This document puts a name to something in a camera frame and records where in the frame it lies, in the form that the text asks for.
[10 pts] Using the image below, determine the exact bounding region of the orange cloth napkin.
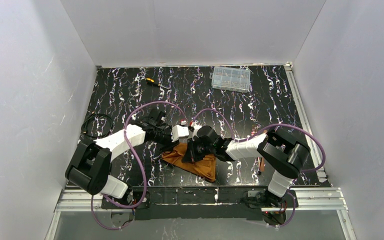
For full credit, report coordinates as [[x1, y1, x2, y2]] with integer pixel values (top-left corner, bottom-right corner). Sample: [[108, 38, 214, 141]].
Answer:
[[162, 143, 217, 183]]

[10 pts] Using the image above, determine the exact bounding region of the copper fork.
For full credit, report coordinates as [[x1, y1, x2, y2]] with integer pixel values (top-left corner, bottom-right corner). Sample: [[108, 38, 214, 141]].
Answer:
[[251, 125, 260, 135]]

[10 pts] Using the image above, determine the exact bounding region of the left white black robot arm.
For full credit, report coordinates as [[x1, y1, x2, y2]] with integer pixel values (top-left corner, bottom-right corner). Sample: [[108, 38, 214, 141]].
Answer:
[[65, 108, 189, 199]]

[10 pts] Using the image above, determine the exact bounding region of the clear plastic parts box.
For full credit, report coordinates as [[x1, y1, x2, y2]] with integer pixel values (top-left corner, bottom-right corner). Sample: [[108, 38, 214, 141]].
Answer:
[[210, 66, 251, 93]]

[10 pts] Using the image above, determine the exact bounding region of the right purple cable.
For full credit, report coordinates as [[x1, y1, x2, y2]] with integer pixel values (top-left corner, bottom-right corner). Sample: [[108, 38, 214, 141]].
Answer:
[[189, 108, 327, 229]]

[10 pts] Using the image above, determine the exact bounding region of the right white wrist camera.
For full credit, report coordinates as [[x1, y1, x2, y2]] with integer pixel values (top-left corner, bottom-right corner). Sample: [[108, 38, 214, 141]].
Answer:
[[188, 122, 202, 139]]

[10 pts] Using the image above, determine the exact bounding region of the black coiled cable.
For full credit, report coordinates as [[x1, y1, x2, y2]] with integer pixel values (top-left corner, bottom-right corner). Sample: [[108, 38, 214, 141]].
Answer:
[[80, 113, 115, 140]]

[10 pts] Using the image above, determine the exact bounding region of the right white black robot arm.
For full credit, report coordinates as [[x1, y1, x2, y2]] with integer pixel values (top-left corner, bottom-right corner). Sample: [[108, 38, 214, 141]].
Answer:
[[182, 124, 311, 199]]

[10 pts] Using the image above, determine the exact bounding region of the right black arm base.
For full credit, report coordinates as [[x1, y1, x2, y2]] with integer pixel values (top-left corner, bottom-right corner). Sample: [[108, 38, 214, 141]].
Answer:
[[242, 187, 299, 210]]

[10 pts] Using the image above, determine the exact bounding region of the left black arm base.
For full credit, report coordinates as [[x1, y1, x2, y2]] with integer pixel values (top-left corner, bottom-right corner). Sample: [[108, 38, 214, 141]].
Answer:
[[101, 187, 151, 210]]

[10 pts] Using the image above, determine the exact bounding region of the orange black screwdriver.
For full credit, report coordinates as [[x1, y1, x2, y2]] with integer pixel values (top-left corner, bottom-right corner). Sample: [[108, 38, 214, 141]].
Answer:
[[145, 77, 166, 88]]

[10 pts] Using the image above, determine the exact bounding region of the aluminium frame rail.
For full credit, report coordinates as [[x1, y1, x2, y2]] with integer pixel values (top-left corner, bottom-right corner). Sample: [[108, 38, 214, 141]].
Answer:
[[46, 186, 356, 240]]

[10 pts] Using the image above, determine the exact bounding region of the copper cake server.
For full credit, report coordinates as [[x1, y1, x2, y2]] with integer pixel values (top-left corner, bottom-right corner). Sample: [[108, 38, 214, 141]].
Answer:
[[258, 157, 265, 173]]

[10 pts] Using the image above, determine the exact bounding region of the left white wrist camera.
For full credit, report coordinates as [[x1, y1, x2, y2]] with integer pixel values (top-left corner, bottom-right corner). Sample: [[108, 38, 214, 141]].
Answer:
[[171, 120, 190, 143]]

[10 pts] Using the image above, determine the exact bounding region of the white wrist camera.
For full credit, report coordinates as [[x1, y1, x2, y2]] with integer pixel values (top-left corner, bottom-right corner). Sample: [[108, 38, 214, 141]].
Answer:
[[171, 120, 190, 143], [188, 122, 202, 139]]

